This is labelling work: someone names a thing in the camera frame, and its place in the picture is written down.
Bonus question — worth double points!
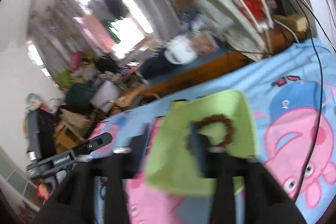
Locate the green plastic basket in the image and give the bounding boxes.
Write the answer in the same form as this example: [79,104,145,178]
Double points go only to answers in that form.
[145,89,257,197]

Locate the brown bead bracelet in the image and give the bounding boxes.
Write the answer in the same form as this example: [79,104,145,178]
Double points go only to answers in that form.
[184,114,235,155]

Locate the dark green bag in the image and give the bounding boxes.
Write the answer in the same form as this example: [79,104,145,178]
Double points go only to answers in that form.
[65,83,97,114]

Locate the white storage box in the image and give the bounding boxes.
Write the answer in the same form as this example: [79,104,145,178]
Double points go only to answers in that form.
[89,81,121,113]

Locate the dark navy folded clothes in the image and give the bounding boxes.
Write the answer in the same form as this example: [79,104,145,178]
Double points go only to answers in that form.
[139,49,178,80]

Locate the Peppa Pig blue bedsheet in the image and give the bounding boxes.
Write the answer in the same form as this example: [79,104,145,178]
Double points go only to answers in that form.
[93,39,335,223]

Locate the white enamel mug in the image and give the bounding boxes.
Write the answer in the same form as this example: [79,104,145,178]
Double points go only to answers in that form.
[163,35,198,65]

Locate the wooden desk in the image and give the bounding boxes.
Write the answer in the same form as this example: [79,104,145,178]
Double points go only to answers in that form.
[123,27,308,104]

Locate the grey dotted cloth cover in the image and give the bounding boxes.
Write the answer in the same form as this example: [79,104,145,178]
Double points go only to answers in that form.
[195,0,265,61]

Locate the black cable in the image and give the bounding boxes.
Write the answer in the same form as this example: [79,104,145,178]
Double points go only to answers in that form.
[284,0,336,201]

